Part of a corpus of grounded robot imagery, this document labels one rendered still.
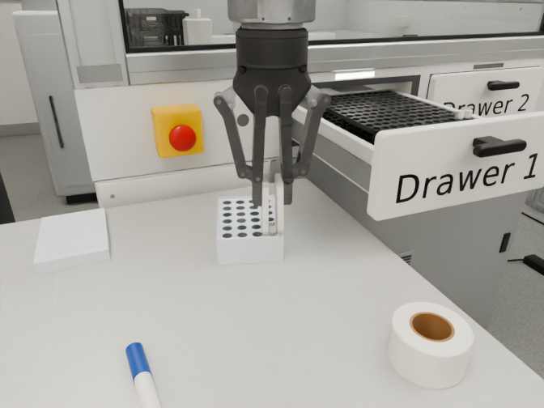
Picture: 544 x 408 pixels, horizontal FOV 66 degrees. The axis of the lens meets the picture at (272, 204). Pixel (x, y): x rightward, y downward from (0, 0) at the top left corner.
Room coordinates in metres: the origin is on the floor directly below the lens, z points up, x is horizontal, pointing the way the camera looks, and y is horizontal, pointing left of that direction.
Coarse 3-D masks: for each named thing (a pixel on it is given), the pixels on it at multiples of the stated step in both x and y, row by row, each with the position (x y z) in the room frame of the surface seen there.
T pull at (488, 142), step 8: (488, 136) 0.50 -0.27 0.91; (480, 144) 0.47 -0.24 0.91; (488, 144) 0.47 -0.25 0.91; (496, 144) 0.47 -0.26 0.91; (504, 144) 0.47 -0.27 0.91; (512, 144) 0.48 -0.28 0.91; (520, 144) 0.48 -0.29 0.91; (480, 152) 0.46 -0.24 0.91; (488, 152) 0.46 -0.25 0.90; (496, 152) 0.47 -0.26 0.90; (504, 152) 0.47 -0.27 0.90; (512, 152) 0.48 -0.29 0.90
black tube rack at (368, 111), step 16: (336, 96) 0.78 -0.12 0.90; (352, 96) 0.78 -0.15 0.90; (368, 96) 0.79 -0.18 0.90; (384, 96) 0.79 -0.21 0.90; (400, 96) 0.78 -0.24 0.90; (336, 112) 0.67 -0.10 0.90; (352, 112) 0.67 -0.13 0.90; (368, 112) 0.67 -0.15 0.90; (384, 112) 0.67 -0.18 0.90; (400, 112) 0.67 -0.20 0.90; (416, 112) 0.67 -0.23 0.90; (432, 112) 0.67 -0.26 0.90; (448, 112) 0.67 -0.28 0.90; (352, 128) 0.68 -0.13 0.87
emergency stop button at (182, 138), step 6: (180, 126) 0.61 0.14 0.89; (186, 126) 0.61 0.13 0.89; (174, 132) 0.60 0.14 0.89; (180, 132) 0.60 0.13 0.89; (186, 132) 0.61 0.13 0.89; (192, 132) 0.61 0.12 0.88; (174, 138) 0.60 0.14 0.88; (180, 138) 0.60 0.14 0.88; (186, 138) 0.60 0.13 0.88; (192, 138) 0.61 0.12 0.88; (174, 144) 0.60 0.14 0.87; (180, 144) 0.60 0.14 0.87; (186, 144) 0.60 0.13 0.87; (192, 144) 0.61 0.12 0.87; (180, 150) 0.60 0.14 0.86; (186, 150) 0.61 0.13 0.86
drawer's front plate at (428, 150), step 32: (416, 128) 0.48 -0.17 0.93; (448, 128) 0.49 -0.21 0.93; (480, 128) 0.50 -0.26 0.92; (512, 128) 0.52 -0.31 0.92; (384, 160) 0.46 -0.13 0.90; (416, 160) 0.47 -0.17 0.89; (448, 160) 0.49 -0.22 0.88; (480, 160) 0.51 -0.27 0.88; (512, 160) 0.53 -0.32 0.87; (384, 192) 0.46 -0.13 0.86; (480, 192) 0.51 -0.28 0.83; (512, 192) 0.54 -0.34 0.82
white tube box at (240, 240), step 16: (224, 208) 0.54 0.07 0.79; (240, 208) 0.54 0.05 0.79; (256, 208) 0.55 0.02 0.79; (272, 208) 0.54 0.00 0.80; (224, 224) 0.49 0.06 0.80; (240, 224) 0.49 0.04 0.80; (256, 224) 0.49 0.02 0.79; (224, 240) 0.45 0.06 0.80; (240, 240) 0.45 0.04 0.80; (256, 240) 0.45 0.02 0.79; (272, 240) 0.45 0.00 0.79; (224, 256) 0.45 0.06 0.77; (240, 256) 0.45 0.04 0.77; (256, 256) 0.45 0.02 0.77; (272, 256) 0.45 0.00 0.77
